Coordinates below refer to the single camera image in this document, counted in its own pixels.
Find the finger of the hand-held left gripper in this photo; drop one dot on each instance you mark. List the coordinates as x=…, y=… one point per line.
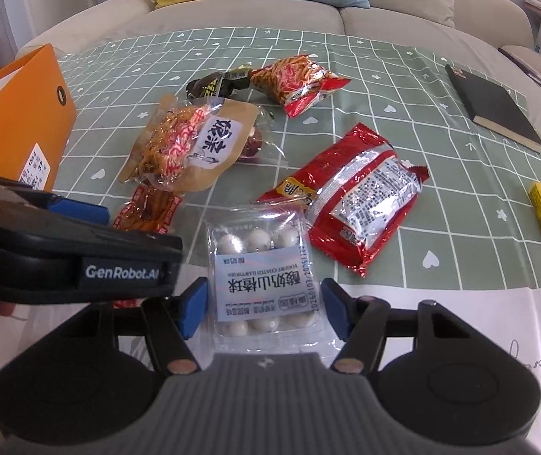
x=78, y=211

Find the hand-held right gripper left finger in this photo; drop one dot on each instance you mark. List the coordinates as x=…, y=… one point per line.
x=194, y=310

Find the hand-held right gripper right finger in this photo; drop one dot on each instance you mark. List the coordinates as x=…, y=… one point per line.
x=333, y=310

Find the small red stick snack packet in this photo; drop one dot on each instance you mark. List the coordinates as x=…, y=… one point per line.
x=149, y=211

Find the clear packet of white balls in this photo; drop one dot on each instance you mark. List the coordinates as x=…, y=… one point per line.
x=263, y=270

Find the orange cardboard box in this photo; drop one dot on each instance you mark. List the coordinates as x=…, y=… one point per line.
x=19, y=113

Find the small dark snack packet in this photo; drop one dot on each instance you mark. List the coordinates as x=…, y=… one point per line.
x=211, y=86

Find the orange-red stick snack packet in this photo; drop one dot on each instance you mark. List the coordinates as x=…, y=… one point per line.
x=294, y=83

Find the books on sofa arm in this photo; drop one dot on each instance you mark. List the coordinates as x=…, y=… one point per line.
x=526, y=68

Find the large red foil snack packet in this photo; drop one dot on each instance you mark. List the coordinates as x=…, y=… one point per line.
x=360, y=189

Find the brown pouch with white label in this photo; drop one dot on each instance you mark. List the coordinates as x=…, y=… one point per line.
x=190, y=142

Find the red jujube packet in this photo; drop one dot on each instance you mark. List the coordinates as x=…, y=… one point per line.
x=251, y=144

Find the green checked tablecloth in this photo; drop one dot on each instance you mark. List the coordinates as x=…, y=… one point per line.
x=464, y=189

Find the beige sofa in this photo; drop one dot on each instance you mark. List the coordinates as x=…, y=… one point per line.
x=251, y=21

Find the black notebook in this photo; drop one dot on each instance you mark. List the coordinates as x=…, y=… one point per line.
x=498, y=106

